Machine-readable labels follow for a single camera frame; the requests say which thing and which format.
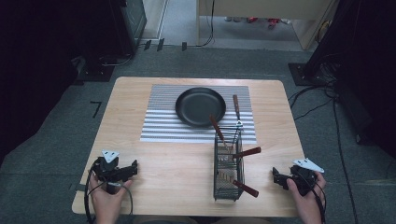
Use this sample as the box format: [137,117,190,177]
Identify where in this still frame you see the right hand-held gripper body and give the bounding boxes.
[289,157,325,197]

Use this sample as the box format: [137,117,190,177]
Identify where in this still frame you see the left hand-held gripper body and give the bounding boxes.
[92,149,126,195]

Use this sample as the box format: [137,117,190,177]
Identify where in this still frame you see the person's right hand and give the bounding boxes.
[286,172,328,217]

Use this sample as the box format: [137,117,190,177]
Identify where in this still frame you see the person's left hand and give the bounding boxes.
[88,174,134,216]

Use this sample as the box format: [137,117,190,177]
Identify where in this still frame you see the grey striped place mat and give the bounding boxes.
[139,84,257,145]

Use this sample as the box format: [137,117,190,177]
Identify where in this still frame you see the black frying pan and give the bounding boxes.
[175,87,227,128]

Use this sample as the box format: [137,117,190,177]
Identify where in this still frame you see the black curtain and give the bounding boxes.
[303,0,396,160]
[0,0,125,166]

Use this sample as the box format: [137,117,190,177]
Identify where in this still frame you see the black cabinet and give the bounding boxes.
[106,0,148,58]

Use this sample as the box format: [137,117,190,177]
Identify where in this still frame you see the red things under desk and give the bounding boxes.
[246,16,282,30]

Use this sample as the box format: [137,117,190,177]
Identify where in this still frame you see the light wooden desk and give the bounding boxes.
[195,0,341,51]

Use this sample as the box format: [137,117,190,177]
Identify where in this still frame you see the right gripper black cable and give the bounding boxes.
[306,174,328,224]

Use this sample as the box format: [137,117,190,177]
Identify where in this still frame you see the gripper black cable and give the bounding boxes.
[306,174,328,224]
[83,159,134,224]

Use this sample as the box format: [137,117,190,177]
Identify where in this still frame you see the wooden-handled kitchen utensil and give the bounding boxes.
[208,114,233,152]
[232,146,262,160]
[232,179,260,199]

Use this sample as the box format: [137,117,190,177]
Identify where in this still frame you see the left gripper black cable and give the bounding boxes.
[83,159,134,224]

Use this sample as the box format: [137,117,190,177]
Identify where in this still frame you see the black wire utensil basket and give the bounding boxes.
[213,123,246,202]

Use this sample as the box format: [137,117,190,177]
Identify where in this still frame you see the black floor cables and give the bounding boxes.
[288,55,359,216]

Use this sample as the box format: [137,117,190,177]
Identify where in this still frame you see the metal spatula with wooden handle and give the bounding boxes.
[232,93,245,135]

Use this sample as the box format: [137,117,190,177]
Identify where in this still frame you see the black stand base plate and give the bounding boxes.
[287,62,321,87]
[74,55,116,86]

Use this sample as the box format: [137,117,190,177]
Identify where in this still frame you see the hanging black cable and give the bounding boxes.
[195,0,217,49]

